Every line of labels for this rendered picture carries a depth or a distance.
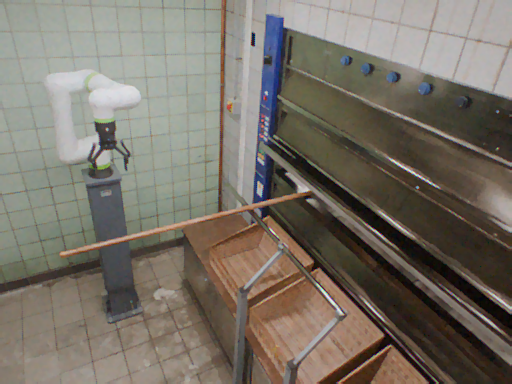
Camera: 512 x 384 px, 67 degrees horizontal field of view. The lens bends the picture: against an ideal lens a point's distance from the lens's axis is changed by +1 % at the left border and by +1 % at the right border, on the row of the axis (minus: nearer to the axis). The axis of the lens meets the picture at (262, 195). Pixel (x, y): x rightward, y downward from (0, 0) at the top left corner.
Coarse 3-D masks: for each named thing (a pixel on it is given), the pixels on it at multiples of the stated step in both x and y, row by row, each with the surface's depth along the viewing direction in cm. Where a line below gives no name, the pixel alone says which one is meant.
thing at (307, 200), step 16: (320, 208) 230; (336, 224) 217; (352, 240) 205; (368, 256) 196; (384, 272) 188; (400, 272) 186; (400, 288) 180; (416, 288) 177; (416, 304) 174; (432, 304) 169; (448, 320) 162; (464, 336) 156; (480, 352) 150; (496, 368) 145
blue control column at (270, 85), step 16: (272, 16) 224; (272, 32) 228; (272, 48) 231; (272, 64) 235; (272, 80) 238; (272, 112) 248; (272, 128) 254; (256, 160) 280; (256, 176) 284; (256, 192) 290
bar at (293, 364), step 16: (288, 256) 192; (304, 272) 182; (240, 288) 200; (320, 288) 173; (240, 304) 202; (336, 304) 166; (240, 320) 208; (336, 320) 164; (240, 336) 216; (320, 336) 164; (240, 352) 223; (304, 352) 164; (240, 368) 232; (288, 368) 165
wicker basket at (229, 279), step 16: (256, 224) 273; (272, 224) 273; (224, 240) 265; (240, 240) 273; (256, 240) 281; (272, 240) 273; (288, 240) 258; (224, 256) 272; (240, 256) 276; (256, 256) 278; (304, 256) 245; (224, 272) 247; (240, 272) 262; (256, 272) 263; (272, 272) 265; (288, 272) 257; (272, 288) 229
